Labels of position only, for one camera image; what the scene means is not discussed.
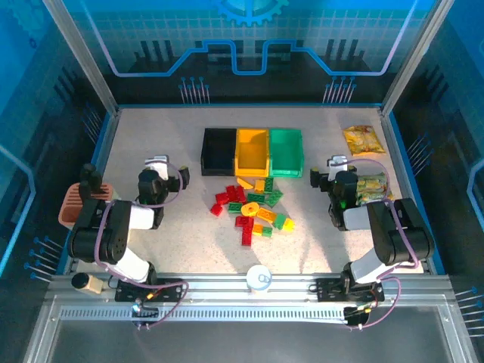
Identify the long yellow lego brick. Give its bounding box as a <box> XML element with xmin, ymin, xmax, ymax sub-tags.
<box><xmin>256</xmin><ymin>206</ymin><xmax>279</xmax><ymax>222</ymax></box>

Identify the green snack bag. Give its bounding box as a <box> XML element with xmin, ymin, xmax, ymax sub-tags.
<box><xmin>357</xmin><ymin>172</ymin><xmax>394</xmax><ymax>207</ymax></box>

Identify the green plastic bin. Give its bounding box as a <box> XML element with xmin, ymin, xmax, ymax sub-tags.
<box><xmin>268</xmin><ymin>128</ymin><xmax>305</xmax><ymax>178</ymax></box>

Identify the black plastic bin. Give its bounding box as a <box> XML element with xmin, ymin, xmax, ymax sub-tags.
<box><xmin>200</xmin><ymin>127</ymin><xmax>238</xmax><ymax>177</ymax></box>

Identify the yellow snack bag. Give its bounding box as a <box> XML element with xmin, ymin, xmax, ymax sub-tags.
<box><xmin>342</xmin><ymin>125</ymin><xmax>386</xmax><ymax>157</ymax></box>

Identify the yellow plastic bin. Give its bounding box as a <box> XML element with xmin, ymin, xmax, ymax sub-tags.
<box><xmin>234</xmin><ymin>128</ymin><xmax>271</xmax><ymax>178</ymax></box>

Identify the salmon and cream knife block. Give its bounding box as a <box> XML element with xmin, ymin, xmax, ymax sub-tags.
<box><xmin>58</xmin><ymin>182</ymin><xmax>122</xmax><ymax>230</ymax></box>

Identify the tin can with pull tab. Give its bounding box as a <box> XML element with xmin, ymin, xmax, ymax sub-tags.
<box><xmin>245</xmin><ymin>264</ymin><xmax>272</xmax><ymax>294</ymax></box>

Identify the cream bottle with black cap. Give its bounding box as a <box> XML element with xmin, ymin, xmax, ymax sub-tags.
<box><xmin>71</xmin><ymin>272</ymin><xmax>104</xmax><ymax>295</ymax></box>

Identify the small wiring connector cluster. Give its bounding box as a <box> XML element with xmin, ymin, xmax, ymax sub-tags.
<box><xmin>130</xmin><ymin>293</ymin><xmax>160</xmax><ymax>330</ymax></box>
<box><xmin>343</xmin><ymin>298</ymin><xmax>381</xmax><ymax>330</ymax></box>

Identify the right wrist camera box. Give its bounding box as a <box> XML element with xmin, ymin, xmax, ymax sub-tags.
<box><xmin>327</xmin><ymin>154</ymin><xmax>349</xmax><ymax>182</ymax></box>

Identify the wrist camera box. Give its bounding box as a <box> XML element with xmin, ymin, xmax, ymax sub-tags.
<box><xmin>327</xmin><ymin>154</ymin><xmax>349</xmax><ymax>182</ymax></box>
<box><xmin>144</xmin><ymin>154</ymin><xmax>170</xmax><ymax>181</ymax></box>

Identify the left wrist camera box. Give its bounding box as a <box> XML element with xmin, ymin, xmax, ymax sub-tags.
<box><xmin>144</xmin><ymin>154</ymin><xmax>170</xmax><ymax>181</ymax></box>

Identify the black knife handle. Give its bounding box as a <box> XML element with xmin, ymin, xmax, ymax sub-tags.
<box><xmin>81</xmin><ymin>163</ymin><xmax>103</xmax><ymax>190</ymax></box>
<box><xmin>78</xmin><ymin>180</ymin><xmax>95</xmax><ymax>201</ymax></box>

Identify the aluminium side rail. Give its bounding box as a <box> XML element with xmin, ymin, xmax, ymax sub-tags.
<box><xmin>64</xmin><ymin>109</ymin><xmax>122</xmax><ymax>275</ymax></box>
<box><xmin>380</xmin><ymin>109</ymin><xmax>436</xmax><ymax>273</ymax></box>

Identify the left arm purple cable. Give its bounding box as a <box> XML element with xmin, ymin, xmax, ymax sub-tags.
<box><xmin>94</xmin><ymin>160</ymin><xmax>190</xmax><ymax>332</ymax></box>

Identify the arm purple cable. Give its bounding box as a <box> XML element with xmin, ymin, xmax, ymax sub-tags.
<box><xmin>346</xmin><ymin>157</ymin><xmax>420</xmax><ymax>330</ymax></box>
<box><xmin>94</xmin><ymin>160</ymin><xmax>190</xmax><ymax>332</ymax></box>

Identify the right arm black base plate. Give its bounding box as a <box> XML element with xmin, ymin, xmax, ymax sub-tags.
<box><xmin>315</xmin><ymin>278</ymin><xmax>385</xmax><ymax>303</ymax></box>

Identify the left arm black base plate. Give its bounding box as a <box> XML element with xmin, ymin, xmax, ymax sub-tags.
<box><xmin>115</xmin><ymin>278</ymin><xmax>185</xmax><ymax>303</ymax></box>

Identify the aluminium front rail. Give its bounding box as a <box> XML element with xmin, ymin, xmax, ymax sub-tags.
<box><xmin>48</xmin><ymin>274</ymin><xmax>451</xmax><ymax>300</ymax></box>

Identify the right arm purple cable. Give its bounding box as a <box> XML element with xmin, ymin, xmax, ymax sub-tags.
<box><xmin>346</xmin><ymin>157</ymin><xmax>420</xmax><ymax>330</ymax></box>

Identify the slotted cable duct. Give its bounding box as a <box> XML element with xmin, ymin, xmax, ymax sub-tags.
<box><xmin>60</xmin><ymin>308</ymin><xmax>347</xmax><ymax>322</ymax></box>

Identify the aluminium frame post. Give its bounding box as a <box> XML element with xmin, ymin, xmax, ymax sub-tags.
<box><xmin>380</xmin><ymin>0</ymin><xmax>444</xmax><ymax>114</ymax></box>
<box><xmin>41</xmin><ymin>0</ymin><xmax>119</xmax><ymax>114</ymax></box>

